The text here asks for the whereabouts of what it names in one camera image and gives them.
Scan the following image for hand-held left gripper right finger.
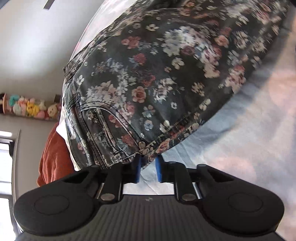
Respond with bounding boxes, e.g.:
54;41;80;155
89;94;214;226
155;155;234;204

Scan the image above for window with dark frame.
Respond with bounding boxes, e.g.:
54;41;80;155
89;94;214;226
0;130;21;233

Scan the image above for row of plush toys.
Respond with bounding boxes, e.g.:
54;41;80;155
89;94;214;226
0;93;62;121

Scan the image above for dark floral pants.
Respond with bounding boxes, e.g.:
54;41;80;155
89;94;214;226
62;0;289;172

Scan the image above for rust orange cushion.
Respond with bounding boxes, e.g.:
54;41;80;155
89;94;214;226
37;122;77;187

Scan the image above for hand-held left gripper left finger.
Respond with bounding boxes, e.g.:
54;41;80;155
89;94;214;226
61;154;142;204

